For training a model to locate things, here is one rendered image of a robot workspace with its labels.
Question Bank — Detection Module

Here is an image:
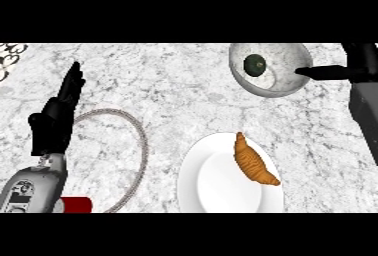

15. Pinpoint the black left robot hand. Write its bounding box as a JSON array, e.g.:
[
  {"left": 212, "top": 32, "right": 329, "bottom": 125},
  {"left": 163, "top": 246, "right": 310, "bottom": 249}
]
[{"left": 26, "top": 60, "right": 87, "bottom": 157}]

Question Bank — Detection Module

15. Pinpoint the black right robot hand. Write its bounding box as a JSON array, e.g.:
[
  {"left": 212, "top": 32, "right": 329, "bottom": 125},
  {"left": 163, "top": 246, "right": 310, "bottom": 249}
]
[{"left": 293, "top": 42, "right": 378, "bottom": 84}]

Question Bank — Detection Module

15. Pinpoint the grey marble bowl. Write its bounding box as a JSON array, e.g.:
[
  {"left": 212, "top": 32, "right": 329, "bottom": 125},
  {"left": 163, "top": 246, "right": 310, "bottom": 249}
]
[{"left": 227, "top": 42, "right": 316, "bottom": 99}]

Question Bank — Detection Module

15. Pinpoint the dark green squash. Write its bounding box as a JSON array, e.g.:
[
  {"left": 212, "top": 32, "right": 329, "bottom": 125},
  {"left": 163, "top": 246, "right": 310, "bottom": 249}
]
[{"left": 242, "top": 54, "right": 268, "bottom": 78}]

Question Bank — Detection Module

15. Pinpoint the white plate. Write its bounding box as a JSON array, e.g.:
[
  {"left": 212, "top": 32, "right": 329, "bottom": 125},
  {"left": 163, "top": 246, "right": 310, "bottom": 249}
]
[{"left": 175, "top": 132, "right": 286, "bottom": 214}]

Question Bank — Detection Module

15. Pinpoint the red can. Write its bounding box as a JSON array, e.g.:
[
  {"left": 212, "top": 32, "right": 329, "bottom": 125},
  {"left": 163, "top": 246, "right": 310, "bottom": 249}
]
[{"left": 59, "top": 196, "right": 94, "bottom": 214}]

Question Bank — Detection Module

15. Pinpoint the brown croissant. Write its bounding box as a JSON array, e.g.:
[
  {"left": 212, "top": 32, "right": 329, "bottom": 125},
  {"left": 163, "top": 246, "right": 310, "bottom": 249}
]
[{"left": 231, "top": 131, "right": 282, "bottom": 187}]

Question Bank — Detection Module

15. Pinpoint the black wire basket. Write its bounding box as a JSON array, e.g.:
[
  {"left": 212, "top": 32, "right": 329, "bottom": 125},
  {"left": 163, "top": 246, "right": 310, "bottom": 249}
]
[{"left": 0, "top": 43, "right": 29, "bottom": 83}]

